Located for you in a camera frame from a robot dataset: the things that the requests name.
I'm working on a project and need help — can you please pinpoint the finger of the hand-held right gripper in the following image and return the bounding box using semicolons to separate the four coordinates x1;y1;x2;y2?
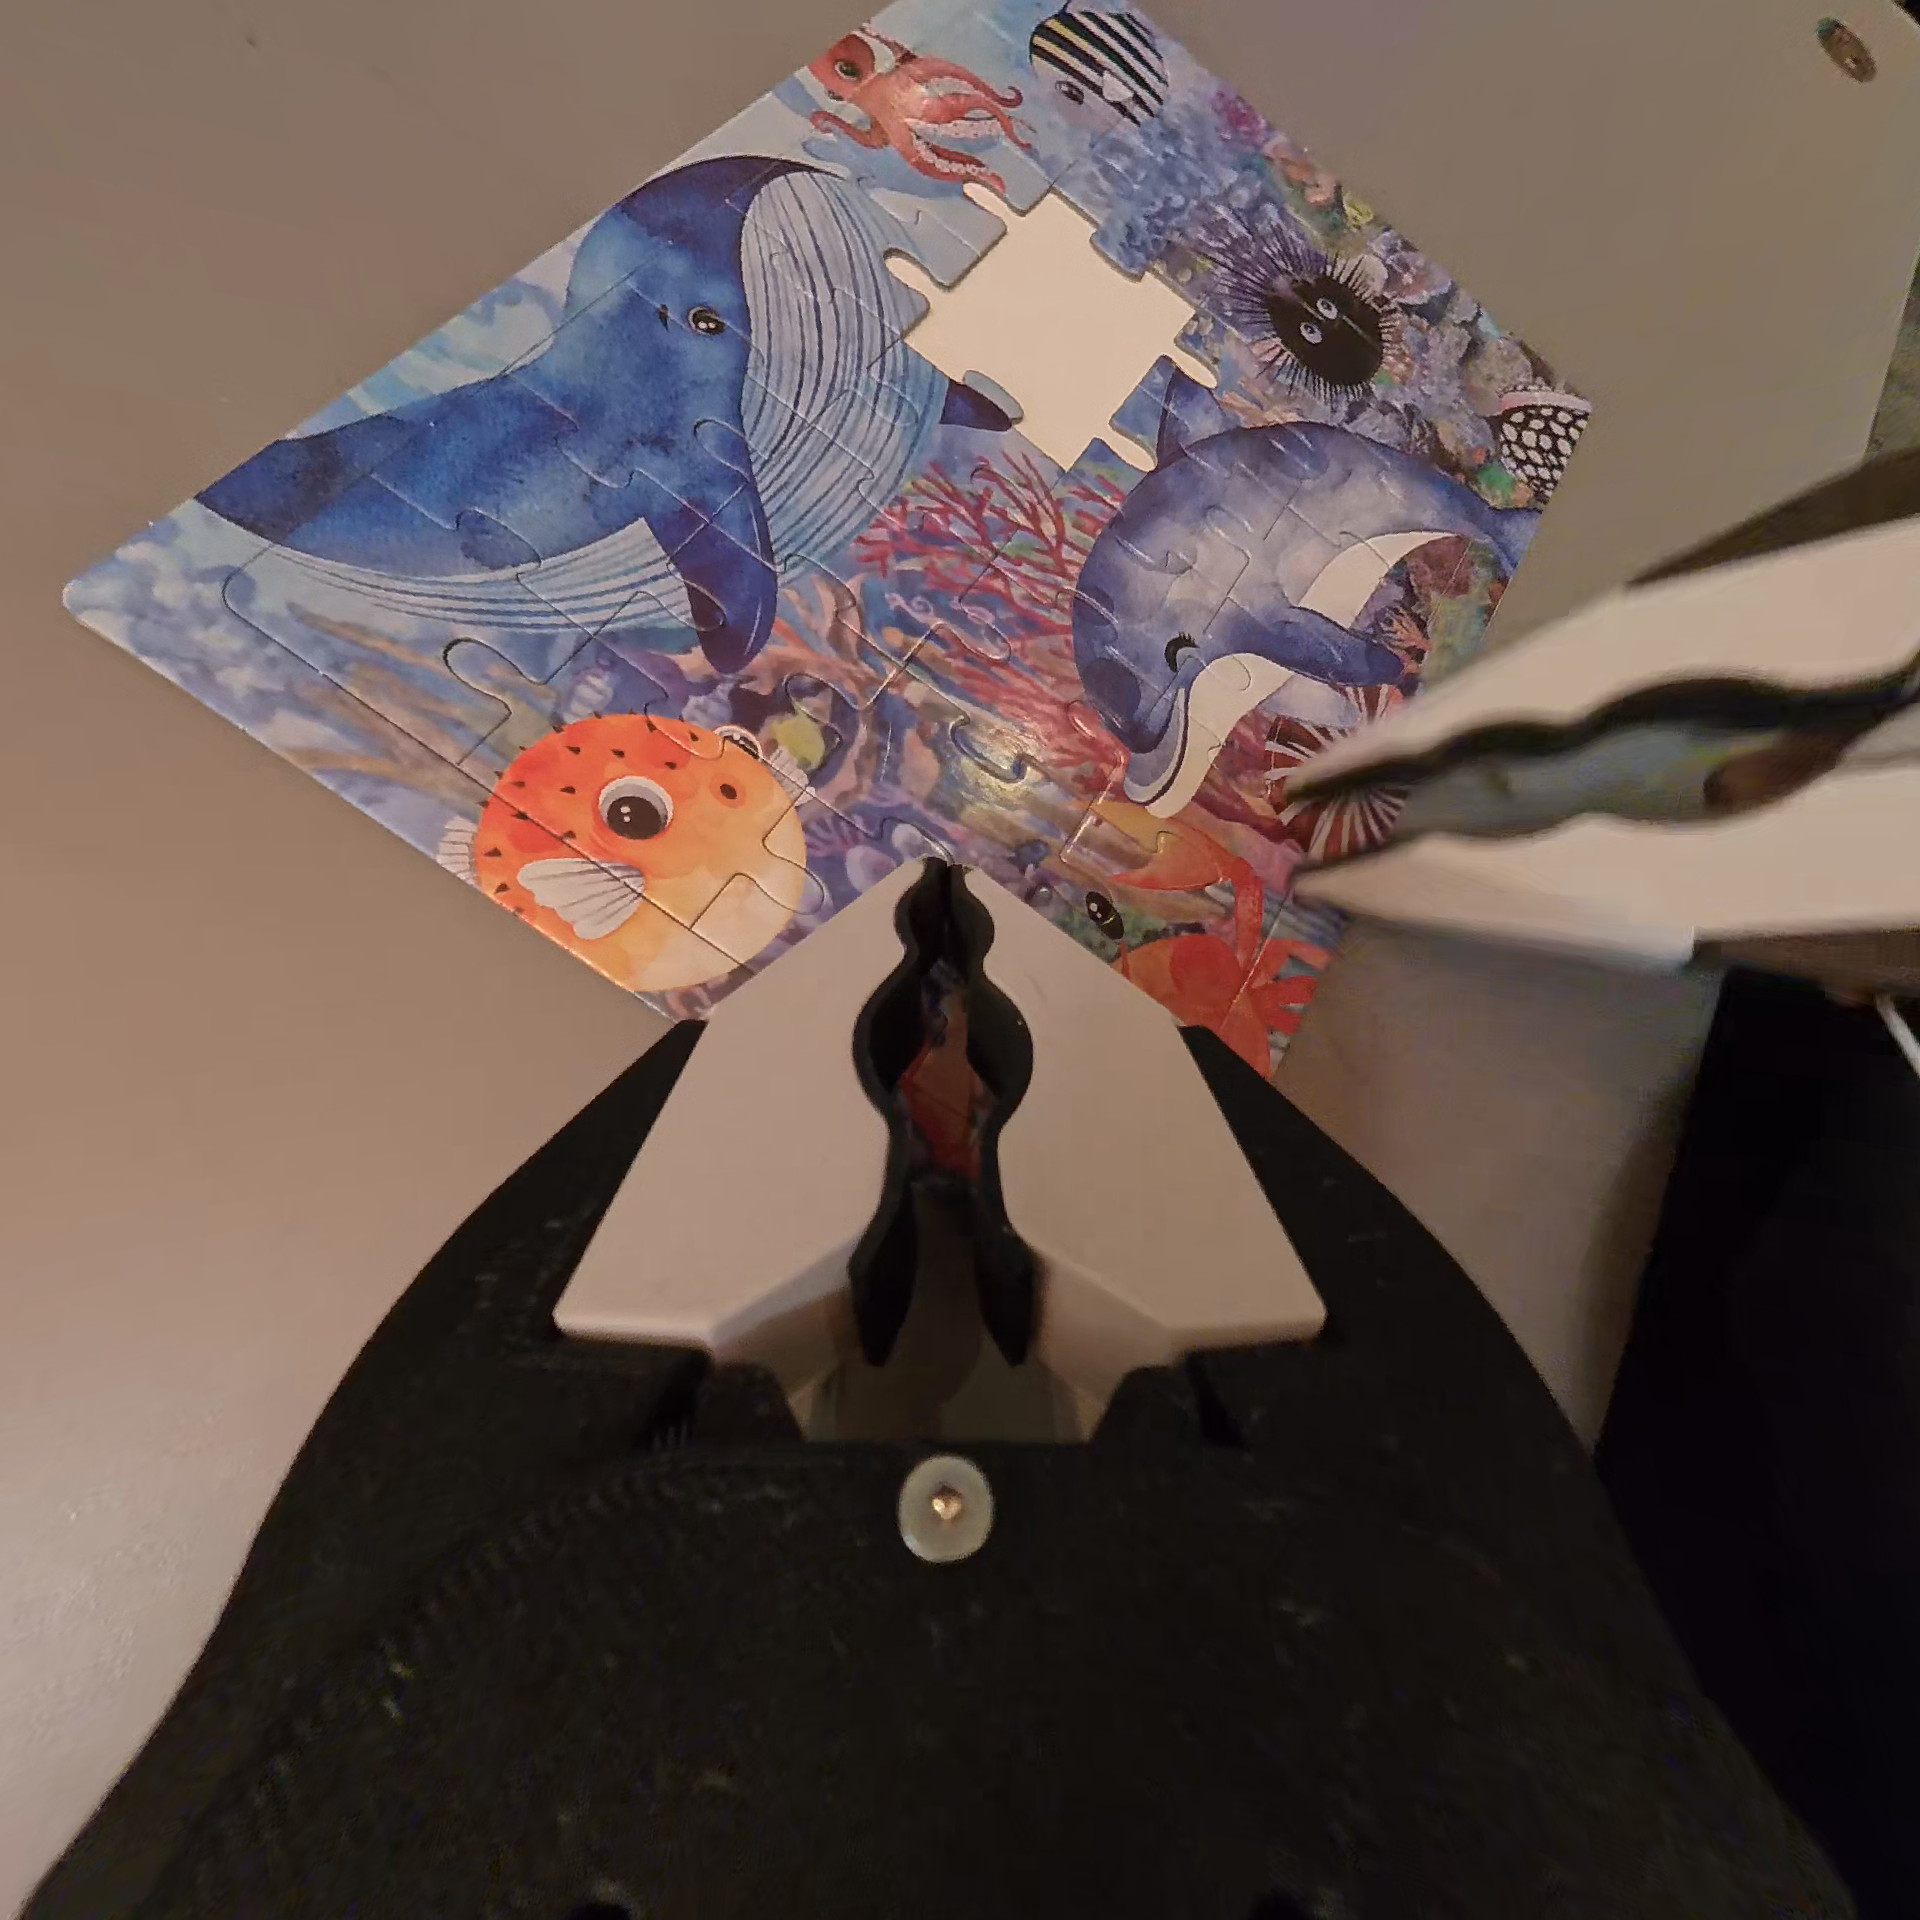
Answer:
1289;704;1920;969
1282;511;1920;797

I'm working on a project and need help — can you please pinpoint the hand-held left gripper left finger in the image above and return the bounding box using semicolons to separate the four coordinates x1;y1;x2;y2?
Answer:
551;862;949;1425

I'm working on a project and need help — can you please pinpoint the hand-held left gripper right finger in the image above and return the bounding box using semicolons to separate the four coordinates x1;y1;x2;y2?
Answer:
957;867;1331;1429

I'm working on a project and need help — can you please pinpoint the assembled sea jigsaw puzzle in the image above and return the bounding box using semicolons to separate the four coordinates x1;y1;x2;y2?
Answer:
59;0;1592;1081

